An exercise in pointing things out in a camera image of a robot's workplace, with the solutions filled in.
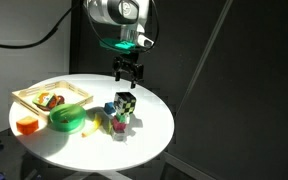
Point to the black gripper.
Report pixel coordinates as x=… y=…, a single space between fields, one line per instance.
x=127 y=65

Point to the black soft cube checkered sides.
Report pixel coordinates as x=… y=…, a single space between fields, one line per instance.
x=124 y=103

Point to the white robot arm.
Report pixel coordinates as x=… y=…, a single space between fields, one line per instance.
x=117 y=13

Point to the blue block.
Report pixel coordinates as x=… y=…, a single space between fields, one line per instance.
x=109 y=108

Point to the green block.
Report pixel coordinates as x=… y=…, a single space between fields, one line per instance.
x=121 y=118

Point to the magenta block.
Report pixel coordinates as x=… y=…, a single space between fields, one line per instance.
x=119 y=125

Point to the yellow-green block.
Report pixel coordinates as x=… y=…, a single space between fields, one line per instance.
x=105 y=124

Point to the grey block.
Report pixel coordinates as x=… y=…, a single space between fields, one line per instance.
x=118 y=136

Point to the colourful picture soft cube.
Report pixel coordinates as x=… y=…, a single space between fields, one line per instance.
x=44 y=100

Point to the orange block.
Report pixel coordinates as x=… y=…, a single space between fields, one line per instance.
x=27 y=126

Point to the yellow toy banana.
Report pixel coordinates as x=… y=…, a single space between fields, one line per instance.
x=92 y=128

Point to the dark red ball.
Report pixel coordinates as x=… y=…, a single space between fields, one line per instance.
x=61 y=100

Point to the green plastic bowl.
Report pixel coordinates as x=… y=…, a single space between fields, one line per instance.
x=67 y=116

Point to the wooden tray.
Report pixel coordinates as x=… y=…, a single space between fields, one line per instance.
x=27 y=96

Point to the green camera mount plate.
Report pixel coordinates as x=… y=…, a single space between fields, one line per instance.
x=117 y=46

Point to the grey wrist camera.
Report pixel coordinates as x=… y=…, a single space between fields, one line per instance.
x=145 y=41

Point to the white table pedestal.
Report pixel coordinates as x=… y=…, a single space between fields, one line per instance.
x=97 y=176

